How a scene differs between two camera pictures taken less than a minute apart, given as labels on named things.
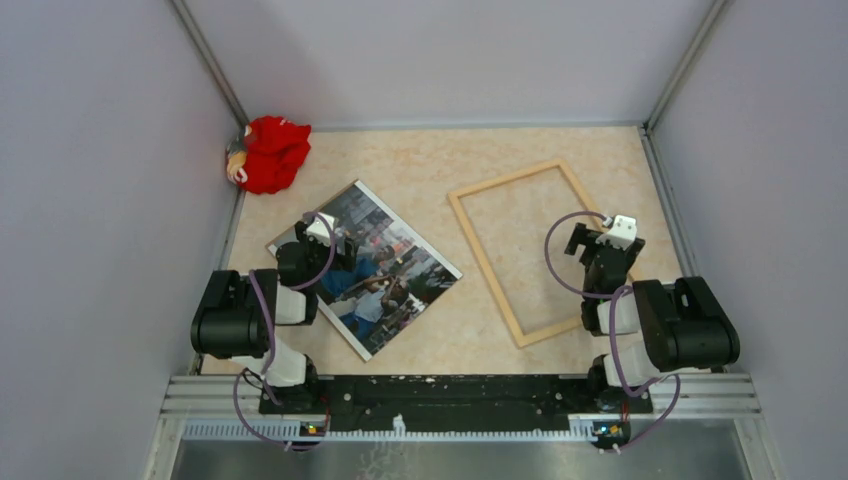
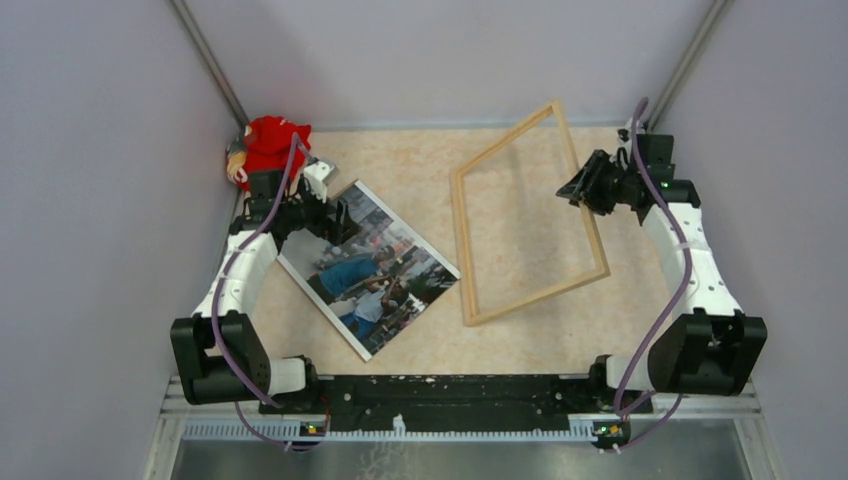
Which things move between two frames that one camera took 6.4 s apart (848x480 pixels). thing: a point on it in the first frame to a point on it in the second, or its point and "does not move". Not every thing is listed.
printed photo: (397, 276) does not move
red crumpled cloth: (275, 149) does not move
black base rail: (456, 402) does not move
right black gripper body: (582, 236) to (622, 180)
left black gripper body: (318, 254) to (308, 212)
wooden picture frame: (520, 339) to (602, 271)
